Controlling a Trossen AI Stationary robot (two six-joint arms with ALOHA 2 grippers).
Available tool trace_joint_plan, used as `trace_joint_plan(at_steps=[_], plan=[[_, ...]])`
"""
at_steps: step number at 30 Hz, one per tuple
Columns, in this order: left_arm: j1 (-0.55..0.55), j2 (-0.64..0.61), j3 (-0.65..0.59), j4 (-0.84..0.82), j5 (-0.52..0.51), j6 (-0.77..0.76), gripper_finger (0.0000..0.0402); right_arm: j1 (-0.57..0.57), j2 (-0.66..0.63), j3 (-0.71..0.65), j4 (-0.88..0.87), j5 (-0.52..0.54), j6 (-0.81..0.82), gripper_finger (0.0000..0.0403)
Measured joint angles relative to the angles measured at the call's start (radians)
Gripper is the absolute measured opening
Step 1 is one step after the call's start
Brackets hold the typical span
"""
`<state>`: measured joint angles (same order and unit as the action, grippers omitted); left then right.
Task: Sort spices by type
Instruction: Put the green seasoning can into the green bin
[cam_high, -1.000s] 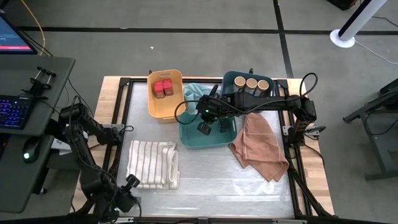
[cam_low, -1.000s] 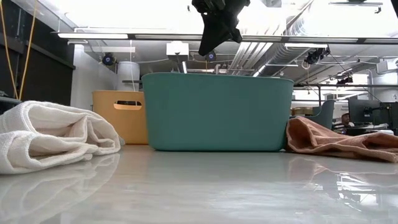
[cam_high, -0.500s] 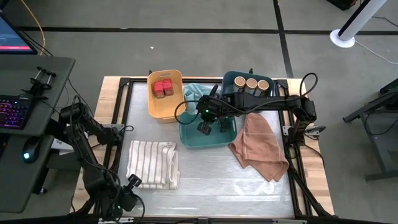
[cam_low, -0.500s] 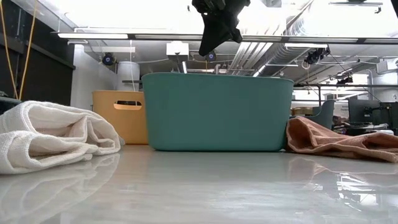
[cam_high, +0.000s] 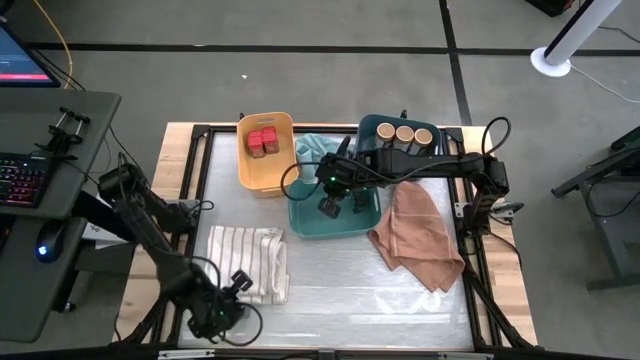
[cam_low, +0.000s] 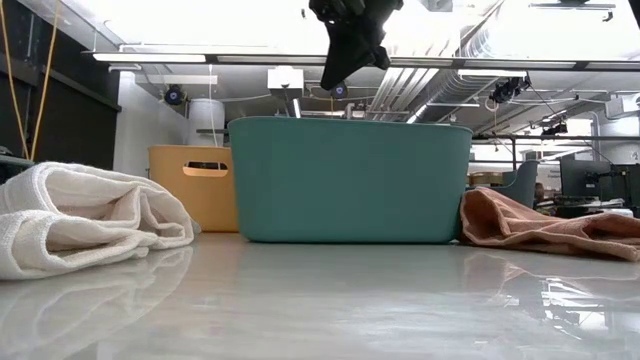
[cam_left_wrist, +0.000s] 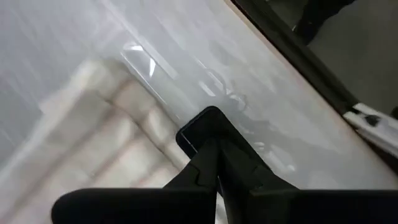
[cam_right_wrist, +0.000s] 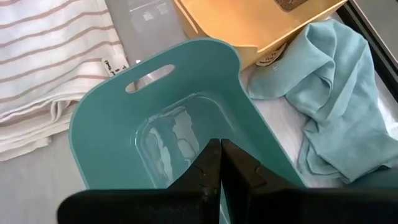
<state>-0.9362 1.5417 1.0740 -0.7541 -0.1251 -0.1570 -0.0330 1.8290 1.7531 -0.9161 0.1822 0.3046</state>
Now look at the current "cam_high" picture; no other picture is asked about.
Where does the light blue cloth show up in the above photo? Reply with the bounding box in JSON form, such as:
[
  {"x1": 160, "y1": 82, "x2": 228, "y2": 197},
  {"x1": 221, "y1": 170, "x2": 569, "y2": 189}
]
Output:
[{"x1": 294, "y1": 132, "x2": 351, "y2": 181}]

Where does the backlit black keyboard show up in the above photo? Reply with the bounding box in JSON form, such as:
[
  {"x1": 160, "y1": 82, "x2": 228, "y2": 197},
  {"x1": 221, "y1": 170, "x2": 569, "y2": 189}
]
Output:
[{"x1": 0, "y1": 152, "x2": 55, "y2": 209}]

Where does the white floor cable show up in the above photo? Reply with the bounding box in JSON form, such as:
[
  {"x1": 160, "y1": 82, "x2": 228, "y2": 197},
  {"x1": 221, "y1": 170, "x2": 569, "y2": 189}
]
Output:
[{"x1": 569, "y1": 62, "x2": 640, "y2": 105}]

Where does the red spice jar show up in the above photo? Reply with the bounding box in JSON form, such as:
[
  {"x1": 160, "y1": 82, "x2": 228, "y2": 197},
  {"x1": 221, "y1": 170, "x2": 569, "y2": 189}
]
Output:
[
  {"x1": 247, "y1": 130, "x2": 266, "y2": 160},
  {"x1": 261, "y1": 125, "x2": 280, "y2": 155}
]

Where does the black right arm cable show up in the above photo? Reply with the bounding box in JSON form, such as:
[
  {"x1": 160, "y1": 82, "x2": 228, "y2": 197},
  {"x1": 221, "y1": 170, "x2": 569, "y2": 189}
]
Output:
[{"x1": 279, "y1": 115, "x2": 512, "y2": 202}]

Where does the grey desk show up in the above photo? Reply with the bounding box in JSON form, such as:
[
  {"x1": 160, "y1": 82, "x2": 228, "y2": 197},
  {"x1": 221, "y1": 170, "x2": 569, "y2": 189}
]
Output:
[{"x1": 0, "y1": 89, "x2": 123, "y2": 344}]

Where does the yellow cable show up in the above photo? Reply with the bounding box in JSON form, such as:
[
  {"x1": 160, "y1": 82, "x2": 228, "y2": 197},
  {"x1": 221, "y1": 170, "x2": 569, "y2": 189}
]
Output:
[{"x1": 32, "y1": 0, "x2": 75, "y2": 90}]

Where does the black table frame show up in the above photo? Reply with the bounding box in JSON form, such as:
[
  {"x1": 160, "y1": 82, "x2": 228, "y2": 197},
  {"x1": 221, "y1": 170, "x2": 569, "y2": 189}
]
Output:
[{"x1": 114, "y1": 122, "x2": 539, "y2": 360}]

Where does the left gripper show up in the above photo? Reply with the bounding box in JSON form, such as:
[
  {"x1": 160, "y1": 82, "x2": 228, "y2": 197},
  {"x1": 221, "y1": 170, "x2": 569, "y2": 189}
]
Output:
[{"x1": 188, "y1": 269, "x2": 255, "y2": 341}]

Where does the black computer mouse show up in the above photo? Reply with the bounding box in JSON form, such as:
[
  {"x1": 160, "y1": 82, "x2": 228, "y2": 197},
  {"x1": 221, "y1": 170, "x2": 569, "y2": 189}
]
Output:
[{"x1": 35, "y1": 221, "x2": 65, "y2": 264}]

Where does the yellow plastic bin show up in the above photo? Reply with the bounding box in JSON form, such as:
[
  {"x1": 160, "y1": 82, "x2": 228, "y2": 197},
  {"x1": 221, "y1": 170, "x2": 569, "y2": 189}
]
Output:
[{"x1": 235, "y1": 111, "x2": 300, "y2": 199}]

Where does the white pole on round base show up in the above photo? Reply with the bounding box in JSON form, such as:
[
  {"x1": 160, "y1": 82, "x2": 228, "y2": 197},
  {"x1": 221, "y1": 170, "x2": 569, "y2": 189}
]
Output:
[{"x1": 529, "y1": 0, "x2": 624, "y2": 79}]

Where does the small black block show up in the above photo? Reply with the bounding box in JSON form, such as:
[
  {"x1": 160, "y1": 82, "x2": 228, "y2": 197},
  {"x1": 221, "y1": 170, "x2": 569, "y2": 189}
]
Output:
[{"x1": 318, "y1": 197, "x2": 344, "y2": 220}]

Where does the white striped towel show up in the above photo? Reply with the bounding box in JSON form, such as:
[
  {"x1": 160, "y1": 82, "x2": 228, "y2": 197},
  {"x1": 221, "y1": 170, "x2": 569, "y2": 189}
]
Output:
[{"x1": 202, "y1": 225, "x2": 291, "y2": 306}]

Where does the black clamp with silver rods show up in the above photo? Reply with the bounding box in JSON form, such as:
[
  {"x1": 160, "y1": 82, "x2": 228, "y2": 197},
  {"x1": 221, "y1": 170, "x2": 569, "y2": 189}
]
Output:
[{"x1": 37, "y1": 106, "x2": 92, "y2": 157}]

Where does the teal plastic bin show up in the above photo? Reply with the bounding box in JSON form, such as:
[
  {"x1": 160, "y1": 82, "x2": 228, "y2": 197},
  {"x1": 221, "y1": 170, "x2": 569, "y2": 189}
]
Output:
[{"x1": 287, "y1": 179, "x2": 384, "y2": 240}]

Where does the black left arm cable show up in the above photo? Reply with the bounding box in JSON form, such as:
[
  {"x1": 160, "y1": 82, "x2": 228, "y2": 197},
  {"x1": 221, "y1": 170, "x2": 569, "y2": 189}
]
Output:
[{"x1": 192, "y1": 199, "x2": 265, "y2": 347}]

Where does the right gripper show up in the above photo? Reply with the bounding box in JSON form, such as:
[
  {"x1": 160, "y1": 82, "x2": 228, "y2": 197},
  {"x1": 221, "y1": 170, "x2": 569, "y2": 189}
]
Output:
[{"x1": 314, "y1": 151, "x2": 371, "y2": 215}]

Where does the blue-grey plastic bin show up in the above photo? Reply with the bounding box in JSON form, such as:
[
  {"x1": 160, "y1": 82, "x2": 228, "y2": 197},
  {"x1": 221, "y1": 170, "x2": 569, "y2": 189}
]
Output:
[{"x1": 355, "y1": 113, "x2": 444, "y2": 169}]

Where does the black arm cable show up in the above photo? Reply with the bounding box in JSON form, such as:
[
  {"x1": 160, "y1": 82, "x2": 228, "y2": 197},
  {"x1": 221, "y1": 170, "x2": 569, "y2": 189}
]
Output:
[
  {"x1": 192, "y1": 199, "x2": 265, "y2": 347},
  {"x1": 279, "y1": 115, "x2": 512, "y2": 202}
]

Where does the computer monitor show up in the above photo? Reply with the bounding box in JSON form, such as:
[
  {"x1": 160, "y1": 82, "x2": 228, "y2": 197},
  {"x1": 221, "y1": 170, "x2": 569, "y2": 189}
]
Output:
[{"x1": 0, "y1": 19, "x2": 62, "y2": 89}]

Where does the salmon pink cloth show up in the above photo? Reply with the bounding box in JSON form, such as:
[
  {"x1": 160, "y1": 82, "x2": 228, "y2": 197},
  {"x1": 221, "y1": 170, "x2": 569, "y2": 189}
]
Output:
[{"x1": 368, "y1": 180, "x2": 466, "y2": 294}]

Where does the dark metal desk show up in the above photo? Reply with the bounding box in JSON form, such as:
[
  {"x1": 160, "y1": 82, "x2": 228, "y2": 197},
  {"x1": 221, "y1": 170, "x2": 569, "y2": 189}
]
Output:
[{"x1": 552, "y1": 124, "x2": 640, "y2": 292}]

